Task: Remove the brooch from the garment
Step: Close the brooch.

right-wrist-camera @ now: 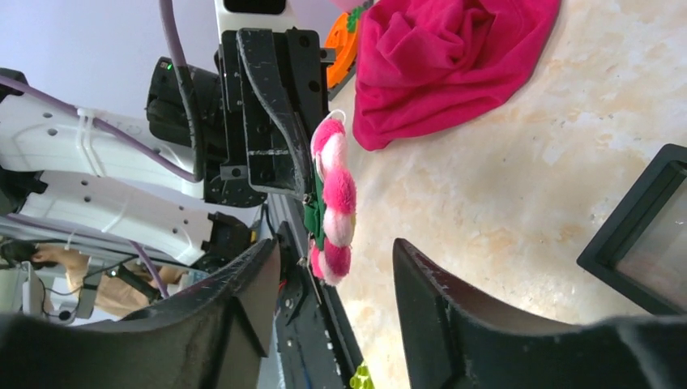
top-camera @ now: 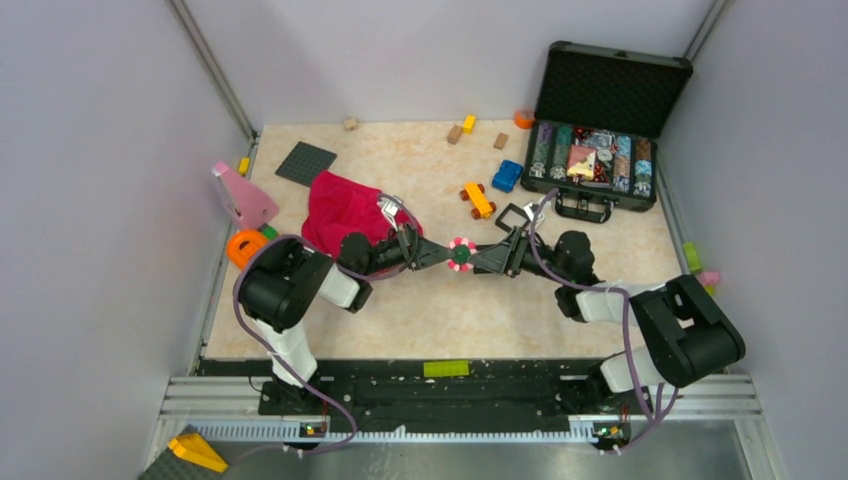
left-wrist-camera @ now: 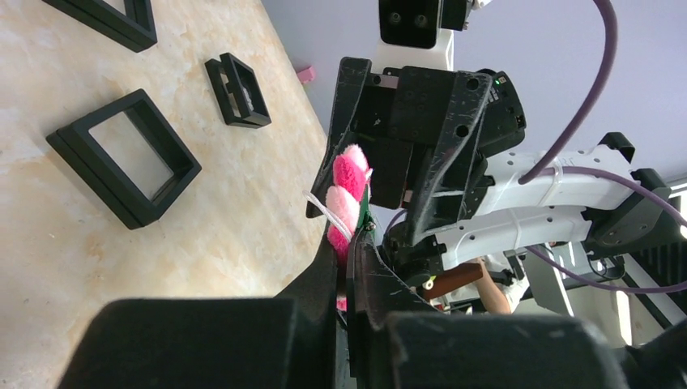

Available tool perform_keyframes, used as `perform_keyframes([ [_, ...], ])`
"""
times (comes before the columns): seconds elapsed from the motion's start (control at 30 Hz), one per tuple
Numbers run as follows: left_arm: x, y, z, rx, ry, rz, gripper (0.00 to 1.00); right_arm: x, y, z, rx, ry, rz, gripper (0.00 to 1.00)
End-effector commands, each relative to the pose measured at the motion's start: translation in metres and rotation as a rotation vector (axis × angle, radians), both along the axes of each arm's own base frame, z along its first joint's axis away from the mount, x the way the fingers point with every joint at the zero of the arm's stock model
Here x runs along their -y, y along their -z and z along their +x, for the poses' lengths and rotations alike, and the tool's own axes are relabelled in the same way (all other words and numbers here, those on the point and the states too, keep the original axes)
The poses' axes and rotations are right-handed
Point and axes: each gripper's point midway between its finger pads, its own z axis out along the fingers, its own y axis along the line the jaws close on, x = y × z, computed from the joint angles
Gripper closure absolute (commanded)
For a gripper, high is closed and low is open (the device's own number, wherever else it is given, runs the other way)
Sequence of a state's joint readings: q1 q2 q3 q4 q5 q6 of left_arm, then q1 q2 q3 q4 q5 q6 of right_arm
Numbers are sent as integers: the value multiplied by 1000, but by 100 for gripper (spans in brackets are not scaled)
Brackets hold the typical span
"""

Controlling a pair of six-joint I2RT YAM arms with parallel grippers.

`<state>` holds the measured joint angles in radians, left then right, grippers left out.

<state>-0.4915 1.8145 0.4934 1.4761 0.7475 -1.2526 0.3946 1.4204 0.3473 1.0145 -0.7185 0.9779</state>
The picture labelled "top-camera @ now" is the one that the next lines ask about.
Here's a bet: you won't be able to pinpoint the small yellow block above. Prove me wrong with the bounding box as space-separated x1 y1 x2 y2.
238 157 251 177

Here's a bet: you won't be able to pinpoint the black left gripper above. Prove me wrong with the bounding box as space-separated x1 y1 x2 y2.
360 221 455 277

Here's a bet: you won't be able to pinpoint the purple cable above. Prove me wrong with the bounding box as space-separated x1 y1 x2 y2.
527 187 680 455
230 193 422 458

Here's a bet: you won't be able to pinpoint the playing card box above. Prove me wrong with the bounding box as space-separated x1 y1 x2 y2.
566 145 597 180

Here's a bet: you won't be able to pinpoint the pink plastic piece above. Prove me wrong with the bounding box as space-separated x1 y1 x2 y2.
211 162 279 230

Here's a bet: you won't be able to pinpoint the small tan wooden block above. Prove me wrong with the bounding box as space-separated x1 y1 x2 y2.
343 117 359 131

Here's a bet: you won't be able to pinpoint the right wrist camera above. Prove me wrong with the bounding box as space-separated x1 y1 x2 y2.
522 203 545 230

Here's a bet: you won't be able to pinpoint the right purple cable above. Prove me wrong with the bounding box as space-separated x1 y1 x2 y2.
527 187 680 455

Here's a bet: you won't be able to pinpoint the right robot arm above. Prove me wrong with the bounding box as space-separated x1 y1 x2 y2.
468 229 747 412

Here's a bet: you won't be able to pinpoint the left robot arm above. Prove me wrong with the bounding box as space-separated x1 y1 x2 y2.
227 229 453 414

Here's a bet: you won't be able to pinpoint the pink flower brooch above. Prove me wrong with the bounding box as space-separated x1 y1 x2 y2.
447 237 477 272

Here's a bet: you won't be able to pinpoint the magenta garment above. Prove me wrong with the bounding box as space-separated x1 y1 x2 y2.
301 171 390 258

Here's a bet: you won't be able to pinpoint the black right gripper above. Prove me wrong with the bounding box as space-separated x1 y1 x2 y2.
469 225 570 284

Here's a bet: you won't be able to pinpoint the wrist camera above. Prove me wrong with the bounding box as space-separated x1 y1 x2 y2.
377 194 407 231
522 203 545 230

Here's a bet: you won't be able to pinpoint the black poker chip case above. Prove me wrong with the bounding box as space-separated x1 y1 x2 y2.
520 41 694 223

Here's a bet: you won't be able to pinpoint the orange plastic toy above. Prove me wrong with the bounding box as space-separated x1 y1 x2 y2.
225 225 279 270

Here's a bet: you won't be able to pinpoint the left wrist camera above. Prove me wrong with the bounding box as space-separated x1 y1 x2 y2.
377 194 407 231

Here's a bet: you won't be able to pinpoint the green pink toy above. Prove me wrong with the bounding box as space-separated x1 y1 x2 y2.
682 242 721 295

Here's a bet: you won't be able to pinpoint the yellow toy car red wheels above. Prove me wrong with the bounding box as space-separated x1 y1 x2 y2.
459 182 497 220

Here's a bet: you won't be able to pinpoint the orange object behind case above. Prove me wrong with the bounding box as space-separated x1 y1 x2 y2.
513 110 535 130

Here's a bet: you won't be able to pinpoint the black square frame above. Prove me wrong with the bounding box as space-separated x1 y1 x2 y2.
495 203 530 233

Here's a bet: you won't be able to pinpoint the green flat brick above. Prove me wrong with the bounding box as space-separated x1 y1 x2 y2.
422 360 471 379

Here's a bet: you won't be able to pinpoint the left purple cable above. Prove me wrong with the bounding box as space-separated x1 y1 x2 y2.
230 193 422 458

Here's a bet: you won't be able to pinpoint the blue toy car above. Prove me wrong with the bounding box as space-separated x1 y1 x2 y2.
491 159 523 193

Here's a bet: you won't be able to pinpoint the dark grey building baseplate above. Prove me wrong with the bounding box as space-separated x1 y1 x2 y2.
275 141 337 187

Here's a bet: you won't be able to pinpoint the yellow wedge brick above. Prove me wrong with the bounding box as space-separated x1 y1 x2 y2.
168 433 229 473

